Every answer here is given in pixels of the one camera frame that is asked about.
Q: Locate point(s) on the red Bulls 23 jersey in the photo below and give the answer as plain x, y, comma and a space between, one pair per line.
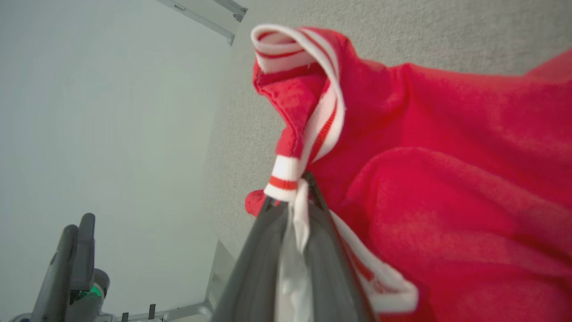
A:
447, 179

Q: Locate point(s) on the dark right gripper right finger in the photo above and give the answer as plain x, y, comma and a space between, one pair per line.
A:
330, 277

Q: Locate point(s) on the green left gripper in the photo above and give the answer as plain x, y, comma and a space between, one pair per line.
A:
91, 299

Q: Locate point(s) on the grey aluminium wall rail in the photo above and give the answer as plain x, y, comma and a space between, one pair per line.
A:
239, 12

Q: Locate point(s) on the grey metal frame rail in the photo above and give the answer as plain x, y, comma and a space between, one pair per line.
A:
187, 311

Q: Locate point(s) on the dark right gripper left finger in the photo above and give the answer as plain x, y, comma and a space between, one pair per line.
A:
254, 277

